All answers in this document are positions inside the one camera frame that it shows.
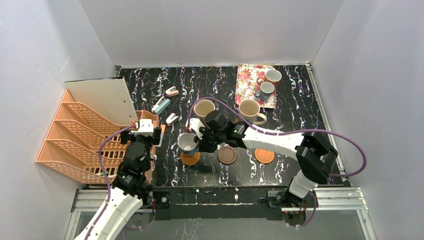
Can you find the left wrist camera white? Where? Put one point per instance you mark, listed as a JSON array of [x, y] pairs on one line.
[[145, 127]]

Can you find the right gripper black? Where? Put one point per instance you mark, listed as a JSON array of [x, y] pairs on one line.
[[203, 142]]

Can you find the white folder board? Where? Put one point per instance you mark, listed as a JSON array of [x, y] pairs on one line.
[[109, 97]]

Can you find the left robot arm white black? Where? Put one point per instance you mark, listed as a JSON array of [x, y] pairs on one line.
[[129, 189]]

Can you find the dark walnut wooden coaster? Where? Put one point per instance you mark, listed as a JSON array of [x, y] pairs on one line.
[[227, 155]]

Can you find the orange capped glue stick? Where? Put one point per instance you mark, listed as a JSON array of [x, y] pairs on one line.
[[163, 128]]

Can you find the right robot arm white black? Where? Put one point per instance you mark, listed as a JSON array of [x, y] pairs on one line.
[[313, 152]]

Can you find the tall beige mug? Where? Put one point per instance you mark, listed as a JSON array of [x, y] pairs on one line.
[[250, 110]]

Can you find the blue white stapler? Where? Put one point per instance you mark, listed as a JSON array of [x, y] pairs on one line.
[[160, 105]]

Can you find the pink mini stapler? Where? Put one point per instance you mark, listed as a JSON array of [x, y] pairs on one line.
[[172, 91]]

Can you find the small grey heart mug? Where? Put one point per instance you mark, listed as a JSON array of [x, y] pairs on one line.
[[265, 91]]

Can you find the blue mug white inside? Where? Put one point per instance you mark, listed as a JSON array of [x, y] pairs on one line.
[[188, 143]]

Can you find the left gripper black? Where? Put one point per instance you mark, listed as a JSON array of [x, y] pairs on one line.
[[141, 138]]

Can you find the floral tray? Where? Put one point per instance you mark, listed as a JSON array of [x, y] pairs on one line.
[[246, 84]]

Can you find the orange mesh file rack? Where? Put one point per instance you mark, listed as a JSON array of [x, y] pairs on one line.
[[73, 144]]

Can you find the light wooden coaster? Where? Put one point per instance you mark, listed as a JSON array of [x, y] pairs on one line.
[[264, 156], [190, 160]]

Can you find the pink floral mug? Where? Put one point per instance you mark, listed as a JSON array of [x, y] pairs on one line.
[[272, 76]]

